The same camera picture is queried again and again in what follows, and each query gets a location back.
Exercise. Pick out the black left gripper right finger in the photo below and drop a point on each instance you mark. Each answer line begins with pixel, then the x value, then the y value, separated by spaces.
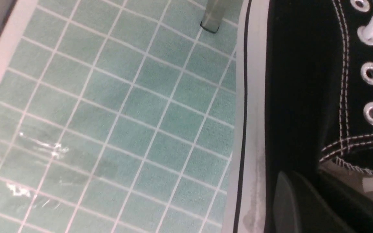
pixel 351 206

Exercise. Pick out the green checkered floor mat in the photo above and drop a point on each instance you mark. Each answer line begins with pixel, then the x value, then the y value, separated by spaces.
pixel 116 116

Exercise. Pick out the black canvas sneaker white sole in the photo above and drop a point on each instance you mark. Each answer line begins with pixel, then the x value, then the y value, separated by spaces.
pixel 304 104

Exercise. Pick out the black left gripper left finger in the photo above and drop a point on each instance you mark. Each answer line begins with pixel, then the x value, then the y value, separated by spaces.
pixel 299 208

